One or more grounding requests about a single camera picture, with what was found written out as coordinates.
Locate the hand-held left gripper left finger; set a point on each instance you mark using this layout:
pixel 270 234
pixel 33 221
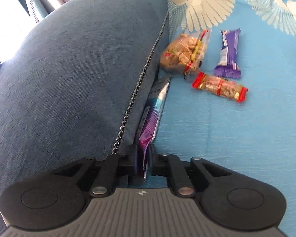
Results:
pixel 135 160

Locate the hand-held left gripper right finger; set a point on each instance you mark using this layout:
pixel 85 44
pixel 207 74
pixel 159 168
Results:
pixel 151 160

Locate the white purple snack packet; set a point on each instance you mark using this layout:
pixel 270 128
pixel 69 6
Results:
pixel 154 108

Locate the red gold candy bar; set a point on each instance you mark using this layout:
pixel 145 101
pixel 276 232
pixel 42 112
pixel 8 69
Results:
pixel 219 86

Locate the clear peanut snack packet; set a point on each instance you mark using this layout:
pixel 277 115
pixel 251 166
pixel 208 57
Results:
pixel 177 51

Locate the purple snack bar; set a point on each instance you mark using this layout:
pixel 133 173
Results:
pixel 228 54

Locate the teal curtain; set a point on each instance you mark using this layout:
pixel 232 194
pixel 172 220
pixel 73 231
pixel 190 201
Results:
pixel 38 7

